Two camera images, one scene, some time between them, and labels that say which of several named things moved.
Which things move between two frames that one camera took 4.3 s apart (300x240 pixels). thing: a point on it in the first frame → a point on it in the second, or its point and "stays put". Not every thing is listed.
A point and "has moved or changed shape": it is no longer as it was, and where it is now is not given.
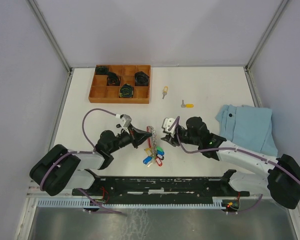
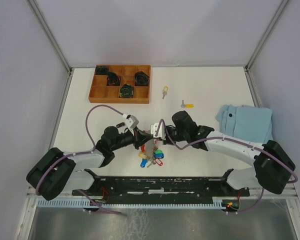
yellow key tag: (148, 151) → (143, 155)
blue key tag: (146, 160) has moved or changed shape
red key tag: (158, 161) stays put
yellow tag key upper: (165, 91) stays put
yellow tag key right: (187, 105) stays put
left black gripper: (135, 136) stays put
